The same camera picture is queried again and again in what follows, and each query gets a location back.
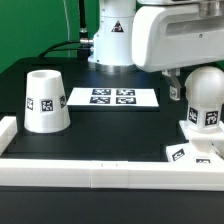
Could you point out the white left fence wall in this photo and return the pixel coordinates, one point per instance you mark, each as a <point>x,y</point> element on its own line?
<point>8,130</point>

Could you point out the white lamp bulb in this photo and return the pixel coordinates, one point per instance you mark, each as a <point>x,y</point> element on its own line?
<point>205,95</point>

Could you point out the white fence wall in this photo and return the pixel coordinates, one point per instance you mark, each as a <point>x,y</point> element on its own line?
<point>8,130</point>
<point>104,174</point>

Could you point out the white front fence wall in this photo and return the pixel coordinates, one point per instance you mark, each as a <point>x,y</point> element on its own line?
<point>104,174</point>

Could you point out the white marker sheet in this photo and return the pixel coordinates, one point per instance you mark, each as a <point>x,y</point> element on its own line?
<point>113,97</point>

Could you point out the white lamp base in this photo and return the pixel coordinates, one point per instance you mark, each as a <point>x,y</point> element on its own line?
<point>200,147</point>

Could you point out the white lamp shade cone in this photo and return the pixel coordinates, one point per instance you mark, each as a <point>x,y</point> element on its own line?
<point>46,108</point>

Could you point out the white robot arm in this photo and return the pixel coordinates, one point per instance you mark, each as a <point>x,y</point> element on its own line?
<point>112,43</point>

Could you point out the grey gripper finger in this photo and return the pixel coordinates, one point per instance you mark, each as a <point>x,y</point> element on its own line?
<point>171,76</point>

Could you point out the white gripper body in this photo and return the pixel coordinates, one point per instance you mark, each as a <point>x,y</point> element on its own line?
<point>168,37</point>

